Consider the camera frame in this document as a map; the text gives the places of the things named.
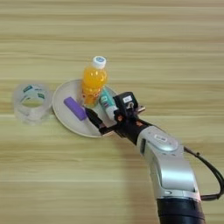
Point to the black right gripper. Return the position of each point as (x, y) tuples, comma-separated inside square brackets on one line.
[(128, 129)]

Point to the teal and white glue stick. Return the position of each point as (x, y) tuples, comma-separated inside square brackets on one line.
[(107, 102)]

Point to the orange juice bottle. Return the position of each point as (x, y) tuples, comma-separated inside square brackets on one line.
[(93, 78)]

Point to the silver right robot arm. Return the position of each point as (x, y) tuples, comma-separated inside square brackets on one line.
[(172, 169)]

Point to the purple eraser block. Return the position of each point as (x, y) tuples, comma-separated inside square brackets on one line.
[(74, 108)]

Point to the beige round plate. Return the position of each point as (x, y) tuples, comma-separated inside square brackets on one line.
[(66, 116)]

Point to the clear tape roll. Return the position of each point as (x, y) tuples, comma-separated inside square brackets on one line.
[(20, 112)]

